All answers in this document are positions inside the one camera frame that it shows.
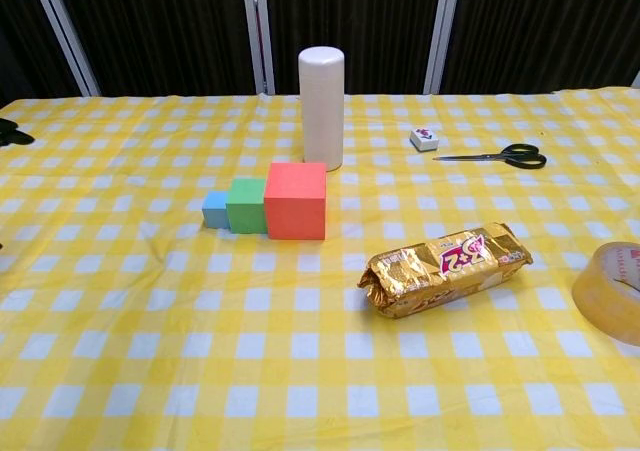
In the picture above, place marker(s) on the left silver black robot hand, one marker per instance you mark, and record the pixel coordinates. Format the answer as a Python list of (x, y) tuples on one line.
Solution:
[(10, 133)]

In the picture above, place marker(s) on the small blue cube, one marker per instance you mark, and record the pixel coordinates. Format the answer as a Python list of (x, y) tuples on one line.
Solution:
[(215, 211)]

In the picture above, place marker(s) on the green cube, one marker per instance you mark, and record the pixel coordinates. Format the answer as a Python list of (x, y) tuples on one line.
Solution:
[(246, 206)]

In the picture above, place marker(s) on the large red cube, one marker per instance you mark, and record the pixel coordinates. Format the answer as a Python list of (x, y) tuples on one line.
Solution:
[(295, 206)]

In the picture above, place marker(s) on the white cylindrical bottle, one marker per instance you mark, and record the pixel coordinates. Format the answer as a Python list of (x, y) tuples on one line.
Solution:
[(322, 111)]

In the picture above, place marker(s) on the yellow white checkered tablecloth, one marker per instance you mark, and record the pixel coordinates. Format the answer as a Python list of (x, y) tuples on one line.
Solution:
[(250, 351)]

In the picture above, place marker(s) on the white mahjong tile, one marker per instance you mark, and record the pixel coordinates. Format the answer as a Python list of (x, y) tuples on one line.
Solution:
[(424, 139)]

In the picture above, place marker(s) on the gold foil biscuit packet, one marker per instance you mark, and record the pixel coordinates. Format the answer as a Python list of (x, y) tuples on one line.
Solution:
[(440, 276)]

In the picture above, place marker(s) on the clear packing tape roll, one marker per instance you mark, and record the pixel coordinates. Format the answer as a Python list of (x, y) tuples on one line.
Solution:
[(595, 301)]

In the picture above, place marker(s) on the aluminium frame post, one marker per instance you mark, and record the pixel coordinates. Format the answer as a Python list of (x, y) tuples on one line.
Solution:
[(442, 31), (65, 33), (257, 31)]

